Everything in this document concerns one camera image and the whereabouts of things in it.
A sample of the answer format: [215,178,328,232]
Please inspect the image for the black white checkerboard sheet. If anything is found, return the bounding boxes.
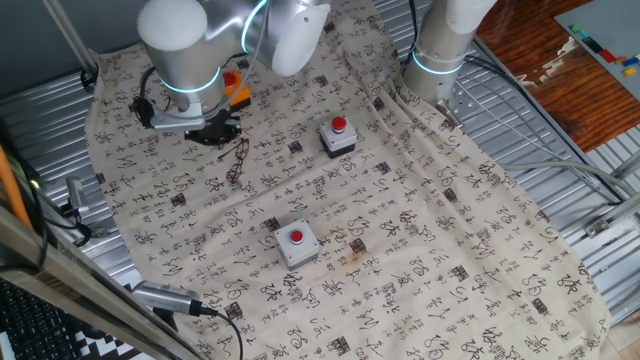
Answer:
[73,328,152,360]

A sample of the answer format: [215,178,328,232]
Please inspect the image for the brown wooden table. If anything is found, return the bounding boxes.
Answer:
[474,0,640,154]

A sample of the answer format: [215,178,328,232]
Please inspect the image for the silver base cable connector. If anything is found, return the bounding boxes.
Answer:
[435,98,464,132]

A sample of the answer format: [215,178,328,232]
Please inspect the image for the grey flat board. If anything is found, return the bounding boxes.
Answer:
[553,0,640,102]

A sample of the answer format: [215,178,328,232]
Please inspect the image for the orange box red mushroom button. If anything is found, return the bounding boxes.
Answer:
[221,69,253,113]

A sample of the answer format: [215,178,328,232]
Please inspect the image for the brown thin-frame glasses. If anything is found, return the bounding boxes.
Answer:
[216,137,251,187]

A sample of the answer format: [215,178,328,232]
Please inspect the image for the black computer mouse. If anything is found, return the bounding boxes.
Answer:
[79,320,109,342]

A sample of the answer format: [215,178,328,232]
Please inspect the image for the beige calligraphy print tablecloth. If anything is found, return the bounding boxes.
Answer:
[83,0,614,360]

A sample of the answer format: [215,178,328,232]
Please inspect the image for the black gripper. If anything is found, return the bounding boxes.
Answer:
[184,109,244,149]

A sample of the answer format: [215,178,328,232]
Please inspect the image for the silver base mounting plate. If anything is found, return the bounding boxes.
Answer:
[435,82,479,133]

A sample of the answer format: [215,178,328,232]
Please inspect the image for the grey thick cable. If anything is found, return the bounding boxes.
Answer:
[462,97,640,200]

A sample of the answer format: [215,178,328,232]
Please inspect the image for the black keyboard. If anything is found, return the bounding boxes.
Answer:
[0,279,87,360]

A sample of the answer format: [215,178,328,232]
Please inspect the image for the grey box flat red button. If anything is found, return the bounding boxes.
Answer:
[273,218,321,272]

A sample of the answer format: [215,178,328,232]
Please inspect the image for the black thin cable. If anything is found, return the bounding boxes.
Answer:
[29,184,95,249]

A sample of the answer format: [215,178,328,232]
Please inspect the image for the black long cable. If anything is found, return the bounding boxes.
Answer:
[464,53,624,204]

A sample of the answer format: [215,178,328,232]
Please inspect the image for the aluminium corner bracket rail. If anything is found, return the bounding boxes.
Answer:
[583,192,640,239]

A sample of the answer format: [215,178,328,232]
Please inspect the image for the aluminium frame beam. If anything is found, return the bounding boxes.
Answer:
[0,203,202,360]

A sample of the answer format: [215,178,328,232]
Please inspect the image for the small grey camera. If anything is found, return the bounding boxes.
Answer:
[64,177,92,217]

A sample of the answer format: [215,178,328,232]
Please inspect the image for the orange tube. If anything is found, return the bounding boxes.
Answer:
[0,144,34,232]

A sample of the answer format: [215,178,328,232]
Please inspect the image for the black pole clamp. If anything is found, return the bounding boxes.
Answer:
[79,69,100,95]

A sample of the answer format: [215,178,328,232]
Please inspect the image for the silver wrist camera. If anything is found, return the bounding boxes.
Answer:
[148,109,208,133]

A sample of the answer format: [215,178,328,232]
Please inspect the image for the silver depth camera with mount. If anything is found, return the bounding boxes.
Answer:
[130,279,204,331]

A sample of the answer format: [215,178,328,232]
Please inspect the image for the grey metal pole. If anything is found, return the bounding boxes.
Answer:
[42,0,100,77]

